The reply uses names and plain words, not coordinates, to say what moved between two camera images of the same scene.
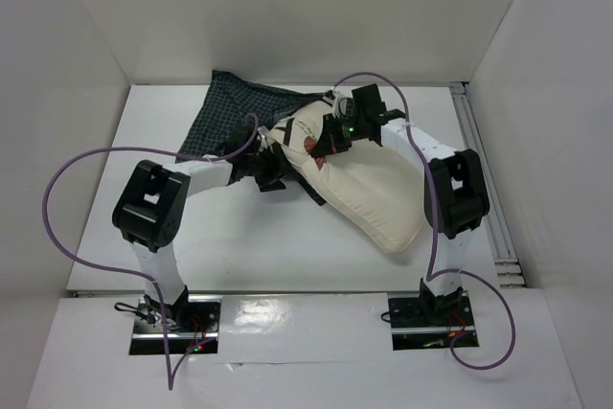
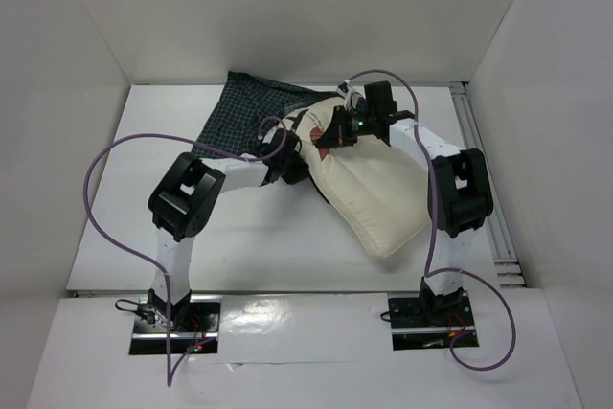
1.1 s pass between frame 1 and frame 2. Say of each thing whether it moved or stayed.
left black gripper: moved
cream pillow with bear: stayed
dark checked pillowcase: moved
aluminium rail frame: stayed
